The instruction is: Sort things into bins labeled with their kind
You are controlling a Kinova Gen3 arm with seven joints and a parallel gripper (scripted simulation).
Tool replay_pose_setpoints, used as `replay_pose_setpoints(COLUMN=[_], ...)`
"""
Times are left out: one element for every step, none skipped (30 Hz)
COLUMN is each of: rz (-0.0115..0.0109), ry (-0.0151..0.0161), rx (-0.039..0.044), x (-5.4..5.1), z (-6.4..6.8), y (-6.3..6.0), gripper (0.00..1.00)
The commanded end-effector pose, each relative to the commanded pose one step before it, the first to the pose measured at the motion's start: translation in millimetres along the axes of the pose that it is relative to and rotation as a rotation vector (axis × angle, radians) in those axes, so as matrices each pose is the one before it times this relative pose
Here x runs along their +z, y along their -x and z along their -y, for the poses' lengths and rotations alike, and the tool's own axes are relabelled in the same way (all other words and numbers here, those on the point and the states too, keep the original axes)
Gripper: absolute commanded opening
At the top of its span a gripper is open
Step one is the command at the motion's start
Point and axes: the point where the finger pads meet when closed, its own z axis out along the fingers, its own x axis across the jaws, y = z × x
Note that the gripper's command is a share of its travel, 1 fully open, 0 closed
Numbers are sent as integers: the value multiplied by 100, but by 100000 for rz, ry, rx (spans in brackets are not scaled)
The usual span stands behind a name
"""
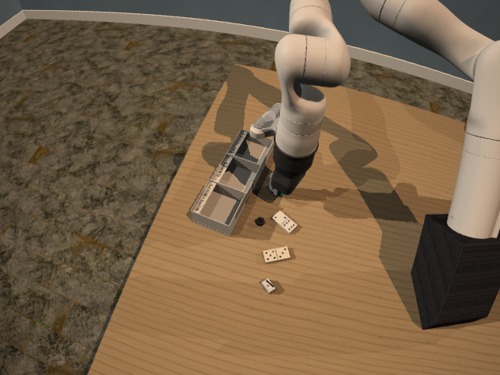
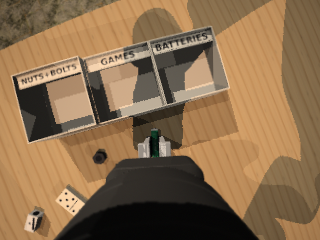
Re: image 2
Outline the grey three-compartment bin rack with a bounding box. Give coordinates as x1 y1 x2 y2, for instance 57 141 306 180
11 26 230 144

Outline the white domino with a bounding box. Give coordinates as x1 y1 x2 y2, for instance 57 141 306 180
56 186 87 216

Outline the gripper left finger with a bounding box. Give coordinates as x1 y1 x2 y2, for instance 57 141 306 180
138 136 153 158

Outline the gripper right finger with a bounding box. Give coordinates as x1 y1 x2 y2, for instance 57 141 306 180
158 135 171 157

